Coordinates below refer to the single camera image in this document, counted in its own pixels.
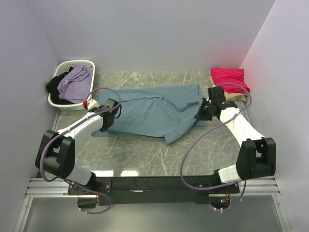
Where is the folded tan t shirt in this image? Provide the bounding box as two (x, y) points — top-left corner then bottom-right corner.
(209, 75), (251, 102)

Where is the teal blue t shirt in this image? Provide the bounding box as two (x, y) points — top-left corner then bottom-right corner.
(92, 84), (206, 145)

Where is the black base beam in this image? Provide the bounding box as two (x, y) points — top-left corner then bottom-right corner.
(67, 175), (242, 206)

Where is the black garment in basket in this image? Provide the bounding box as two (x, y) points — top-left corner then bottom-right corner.
(46, 67), (73, 105)

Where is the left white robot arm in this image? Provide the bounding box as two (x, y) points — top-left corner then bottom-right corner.
(35, 99), (121, 194)

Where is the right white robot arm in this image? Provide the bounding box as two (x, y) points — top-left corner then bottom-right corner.
(196, 87), (276, 193)

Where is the white plastic laundry basket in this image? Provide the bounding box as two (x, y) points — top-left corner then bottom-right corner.
(46, 60), (95, 111)

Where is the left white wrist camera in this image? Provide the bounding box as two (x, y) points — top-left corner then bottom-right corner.
(83, 99), (99, 111)

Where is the lilac t shirt in basket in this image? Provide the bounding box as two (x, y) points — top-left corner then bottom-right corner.
(57, 64), (94, 104)

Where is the folded red t shirt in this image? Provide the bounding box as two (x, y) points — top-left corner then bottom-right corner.
(210, 68), (250, 94)

